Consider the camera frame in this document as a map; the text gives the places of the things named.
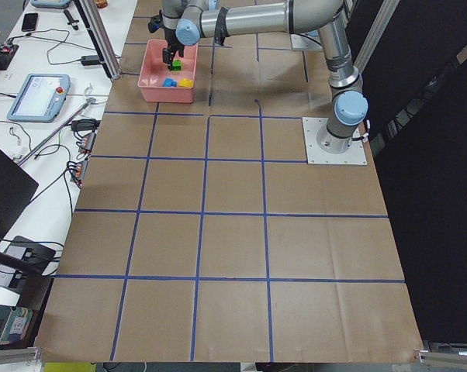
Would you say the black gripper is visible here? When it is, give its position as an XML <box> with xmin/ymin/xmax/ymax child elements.
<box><xmin>162</xmin><ymin>28</ymin><xmax>185</xmax><ymax>70</ymax></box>

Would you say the green two-stud block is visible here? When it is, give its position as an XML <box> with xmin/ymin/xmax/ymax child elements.
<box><xmin>169</xmin><ymin>60</ymin><xmax>182</xmax><ymax>71</ymax></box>

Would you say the blue three-stud block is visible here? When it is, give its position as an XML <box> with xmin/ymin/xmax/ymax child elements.
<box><xmin>163</xmin><ymin>78</ymin><xmax>178</xmax><ymax>88</ymax></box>

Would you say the yellow two-stud block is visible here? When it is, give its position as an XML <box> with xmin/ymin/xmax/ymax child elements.
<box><xmin>178</xmin><ymin>78</ymin><xmax>194</xmax><ymax>88</ymax></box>

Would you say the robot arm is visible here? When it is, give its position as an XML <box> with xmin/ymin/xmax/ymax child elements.
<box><xmin>163</xmin><ymin>1</ymin><xmax>370</xmax><ymax>154</ymax></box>
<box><xmin>161</xmin><ymin>1</ymin><xmax>219</xmax><ymax>70</ymax></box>

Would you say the pink plastic box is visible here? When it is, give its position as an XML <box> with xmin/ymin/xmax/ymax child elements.
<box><xmin>137</xmin><ymin>40</ymin><xmax>198</xmax><ymax>103</ymax></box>

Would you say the black power adapter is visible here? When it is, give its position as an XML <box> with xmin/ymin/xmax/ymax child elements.
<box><xmin>80</xmin><ymin>55</ymin><xmax>101</xmax><ymax>66</ymax></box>

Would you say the metal rod on desk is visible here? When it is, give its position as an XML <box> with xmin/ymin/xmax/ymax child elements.
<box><xmin>17</xmin><ymin>97</ymin><xmax>96</xmax><ymax>167</ymax></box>

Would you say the teach pendant tablet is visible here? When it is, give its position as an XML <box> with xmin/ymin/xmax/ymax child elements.
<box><xmin>7</xmin><ymin>74</ymin><xmax>71</xmax><ymax>123</ymax></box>

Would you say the black smartphone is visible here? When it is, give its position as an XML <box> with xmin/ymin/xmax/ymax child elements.
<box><xmin>21</xmin><ymin>12</ymin><xmax>39</xmax><ymax>33</ymax></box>

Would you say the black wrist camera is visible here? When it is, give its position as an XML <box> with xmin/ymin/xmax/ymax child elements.
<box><xmin>147</xmin><ymin>14</ymin><xmax>164</xmax><ymax>33</ymax></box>

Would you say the aluminium frame post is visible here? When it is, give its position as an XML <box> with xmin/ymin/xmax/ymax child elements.
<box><xmin>74</xmin><ymin>0</ymin><xmax>121</xmax><ymax>81</ymax></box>

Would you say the orange cable hub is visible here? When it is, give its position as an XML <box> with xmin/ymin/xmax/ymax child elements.
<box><xmin>77</xmin><ymin>132</ymin><xmax>96</xmax><ymax>153</ymax></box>

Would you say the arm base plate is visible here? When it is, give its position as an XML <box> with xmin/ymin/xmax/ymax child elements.
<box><xmin>290</xmin><ymin>34</ymin><xmax>323</xmax><ymax>51</ymax></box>
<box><xmin>302</xmin><ymin>117</ymin><xmax>368</xmax><ymax>166</ymax></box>

